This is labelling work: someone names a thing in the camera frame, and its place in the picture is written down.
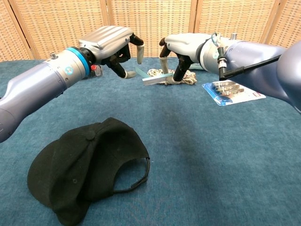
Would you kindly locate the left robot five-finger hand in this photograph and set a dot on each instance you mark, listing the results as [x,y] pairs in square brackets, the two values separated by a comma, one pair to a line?
[108,41]

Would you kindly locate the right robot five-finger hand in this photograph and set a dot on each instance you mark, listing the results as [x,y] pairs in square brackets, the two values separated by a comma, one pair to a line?
[185,43]

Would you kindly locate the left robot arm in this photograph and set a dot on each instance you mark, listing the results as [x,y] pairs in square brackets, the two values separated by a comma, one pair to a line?
[37,84]

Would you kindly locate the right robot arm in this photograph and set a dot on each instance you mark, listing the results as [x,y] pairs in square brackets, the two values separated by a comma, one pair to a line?
[258,63]

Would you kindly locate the red and black box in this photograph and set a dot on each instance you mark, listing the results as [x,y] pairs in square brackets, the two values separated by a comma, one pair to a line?
[97,70]

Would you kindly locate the woven bamboo folding screen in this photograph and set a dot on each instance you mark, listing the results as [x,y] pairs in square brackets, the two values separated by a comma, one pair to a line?
[164,18]

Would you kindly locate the blister pack of clips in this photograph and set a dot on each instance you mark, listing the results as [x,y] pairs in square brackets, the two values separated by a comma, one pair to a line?
[225,94]

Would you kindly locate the blue carpet table mat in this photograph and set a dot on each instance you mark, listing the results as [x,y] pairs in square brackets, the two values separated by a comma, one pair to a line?
[188,153]

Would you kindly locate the black baseball cap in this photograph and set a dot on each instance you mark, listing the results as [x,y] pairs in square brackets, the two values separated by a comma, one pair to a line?
[77,164]

